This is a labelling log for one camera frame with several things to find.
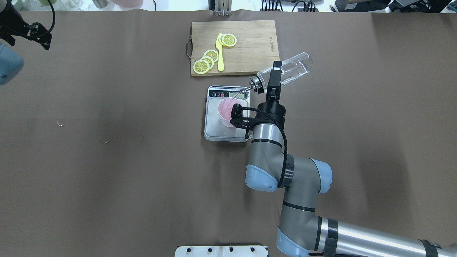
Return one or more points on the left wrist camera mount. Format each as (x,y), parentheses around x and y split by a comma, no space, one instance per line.
(38,33)

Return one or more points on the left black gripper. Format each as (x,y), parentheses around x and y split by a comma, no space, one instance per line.
(6,22)

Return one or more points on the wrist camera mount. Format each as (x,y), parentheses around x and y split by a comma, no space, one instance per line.
(239,121)
(38,33)

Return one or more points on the lemon slice end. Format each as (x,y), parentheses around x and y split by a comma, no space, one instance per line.
(209,60)

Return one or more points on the pink bowl with ice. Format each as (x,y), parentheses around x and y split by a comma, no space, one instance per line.
(127,3)

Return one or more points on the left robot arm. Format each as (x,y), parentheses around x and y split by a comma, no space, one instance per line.
(10,62)

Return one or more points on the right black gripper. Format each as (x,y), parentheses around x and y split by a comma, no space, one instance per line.
(272,109)

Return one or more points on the aluminium frame post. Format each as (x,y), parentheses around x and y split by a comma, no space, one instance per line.
(222,7)

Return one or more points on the yellow plastic knife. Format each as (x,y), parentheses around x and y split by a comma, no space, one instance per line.
(220,61)

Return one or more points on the pink plastic cup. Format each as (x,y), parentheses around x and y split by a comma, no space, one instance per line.
(225,108)

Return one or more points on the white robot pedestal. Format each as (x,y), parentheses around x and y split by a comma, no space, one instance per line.
(222,251)

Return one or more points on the digital kitchen scale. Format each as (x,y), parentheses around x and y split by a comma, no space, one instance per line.
(215,128)

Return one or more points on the lemon slice pair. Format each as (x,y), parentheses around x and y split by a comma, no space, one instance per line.
(201,67)

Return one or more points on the bamboo cutting board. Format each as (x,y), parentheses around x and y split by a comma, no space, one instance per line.
(256,48)

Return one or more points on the glass sauce bottle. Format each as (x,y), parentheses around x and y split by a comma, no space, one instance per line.
(289,70)

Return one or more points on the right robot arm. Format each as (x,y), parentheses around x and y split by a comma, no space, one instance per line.
(301,232)

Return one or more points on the black power adapter box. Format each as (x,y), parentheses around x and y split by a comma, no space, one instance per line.
(360,5)

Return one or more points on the lemon slice on board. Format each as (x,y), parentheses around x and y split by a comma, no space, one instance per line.
(228,40)

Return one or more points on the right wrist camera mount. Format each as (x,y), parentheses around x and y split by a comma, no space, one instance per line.
(239,121)

